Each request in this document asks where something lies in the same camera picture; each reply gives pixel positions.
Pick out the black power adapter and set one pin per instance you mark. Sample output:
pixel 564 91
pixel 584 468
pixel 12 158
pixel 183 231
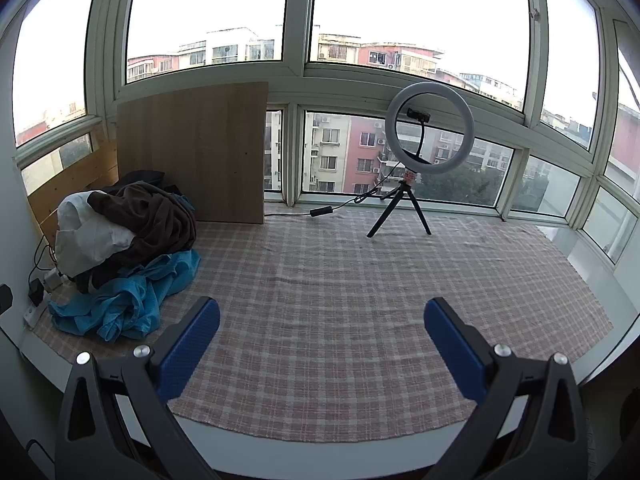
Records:
pixel 36 291

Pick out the white power strip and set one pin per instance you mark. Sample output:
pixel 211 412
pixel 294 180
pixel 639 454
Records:
pixel 36 316

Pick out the blue garment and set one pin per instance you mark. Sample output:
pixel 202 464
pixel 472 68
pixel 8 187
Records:
pixel 125 305

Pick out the brown fleece garment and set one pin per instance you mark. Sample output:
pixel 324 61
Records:
pixel 160 225

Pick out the pink plaid blanket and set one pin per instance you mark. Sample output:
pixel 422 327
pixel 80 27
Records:
pixel 350 310

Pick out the black phone holder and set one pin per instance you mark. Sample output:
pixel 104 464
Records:
pixel 419 115

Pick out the dark grey garment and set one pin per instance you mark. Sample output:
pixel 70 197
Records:
pixel 145 177

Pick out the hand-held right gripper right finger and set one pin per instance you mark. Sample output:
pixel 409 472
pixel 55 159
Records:
pixel 455 355

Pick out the white garment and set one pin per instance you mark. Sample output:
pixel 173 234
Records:
pixel 85 240

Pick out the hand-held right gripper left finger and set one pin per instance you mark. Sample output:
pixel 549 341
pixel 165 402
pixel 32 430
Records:
pixel 192 345

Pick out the wooden board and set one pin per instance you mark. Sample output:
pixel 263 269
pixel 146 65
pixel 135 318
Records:
pixel 200 150

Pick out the white window frame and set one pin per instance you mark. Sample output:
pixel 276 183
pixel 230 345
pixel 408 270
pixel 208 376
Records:
pixel 300 75

